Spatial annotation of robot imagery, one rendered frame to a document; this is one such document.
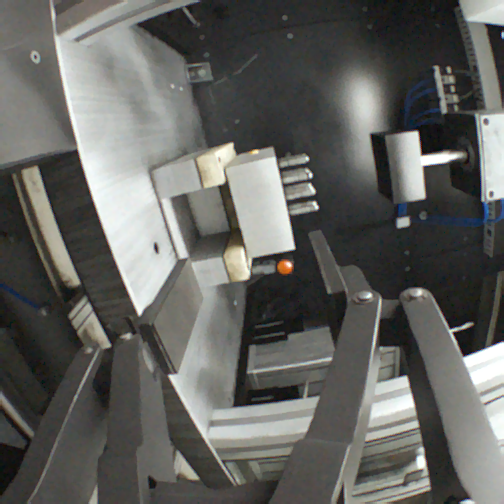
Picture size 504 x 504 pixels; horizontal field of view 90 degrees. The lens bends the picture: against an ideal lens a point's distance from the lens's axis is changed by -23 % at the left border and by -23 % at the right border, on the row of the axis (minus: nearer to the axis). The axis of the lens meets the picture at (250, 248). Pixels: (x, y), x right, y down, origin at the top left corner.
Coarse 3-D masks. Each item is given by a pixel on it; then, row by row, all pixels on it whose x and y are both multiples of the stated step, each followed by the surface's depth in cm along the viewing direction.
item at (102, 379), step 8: (144, 312) 16; (144, 344) 13; (112, 352) 13; (144, 352) 13; (104, 360) 12; (152, 360) 13; (104, 368) 12; (152, 368) 13; (96, 376) 12; (104, 376) 12; (96, 384) 12; (104, 384) 12
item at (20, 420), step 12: (0, 396) 16; (0, 408) 16; (12, 408) 16; (12, 420) 16; (24, 420) 17; (24, 432) 17; (0, 444) 18; (0, 456) 17; (12, 456) 17; (24, 456) 17; (0, 468) 16; (12, 468) 16; (0, 480) 14; (12, 480) 14; (0, 492) 13
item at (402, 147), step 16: (384, 144) 39; (400, 144) 34; (416, 144) 34; (384, 160) 40; (400, 160) 35; (416, 160) 34; (432, 160) 36; (448, 160) 36; (464, 160) 36; (384, 176) 41; (400, 176) 35; (416, 176) 35; (384, 192) 41; (400, 192) 36; (416, 192) 36
